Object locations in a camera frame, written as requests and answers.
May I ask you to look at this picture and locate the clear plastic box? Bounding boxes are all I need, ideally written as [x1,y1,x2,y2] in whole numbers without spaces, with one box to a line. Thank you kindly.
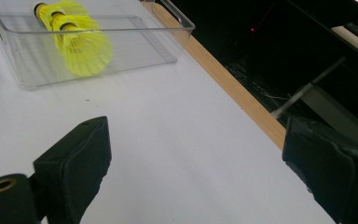
[0,0,196,91]

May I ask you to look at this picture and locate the bundle of floor cables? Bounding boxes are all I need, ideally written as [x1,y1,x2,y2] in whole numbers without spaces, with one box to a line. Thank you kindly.
[227,60,296,106]

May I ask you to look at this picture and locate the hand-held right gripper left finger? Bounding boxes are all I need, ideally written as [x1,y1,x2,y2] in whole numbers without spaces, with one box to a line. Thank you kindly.
[33,116,112,224]

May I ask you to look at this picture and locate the white table cover sheet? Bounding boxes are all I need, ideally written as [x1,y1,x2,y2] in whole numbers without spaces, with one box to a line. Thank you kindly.
[0,0,358,224]

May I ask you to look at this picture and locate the light wooden desk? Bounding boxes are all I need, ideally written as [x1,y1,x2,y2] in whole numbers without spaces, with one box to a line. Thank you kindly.
[330,25,358,63]

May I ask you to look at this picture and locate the white metal stand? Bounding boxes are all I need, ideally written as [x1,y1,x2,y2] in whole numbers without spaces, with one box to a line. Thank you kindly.
[270,56,358,143]

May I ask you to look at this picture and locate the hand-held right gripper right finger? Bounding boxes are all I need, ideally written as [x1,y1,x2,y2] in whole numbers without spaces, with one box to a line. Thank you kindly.
[282,116,358,224]

